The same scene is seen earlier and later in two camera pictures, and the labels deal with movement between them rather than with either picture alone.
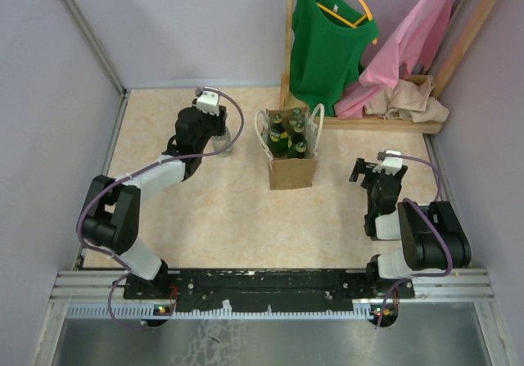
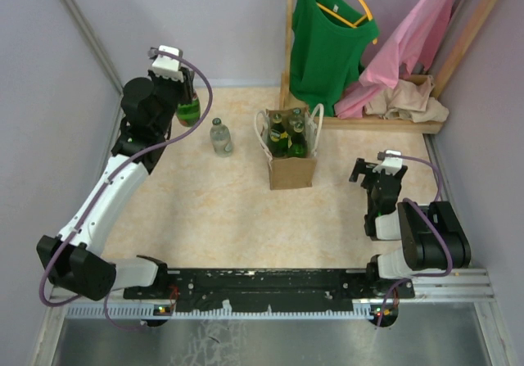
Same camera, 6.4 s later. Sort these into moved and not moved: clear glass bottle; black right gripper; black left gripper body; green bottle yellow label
Moved: green bottle yellow label; black left gripper body
Not moved: black right gripper; clear glass bottle
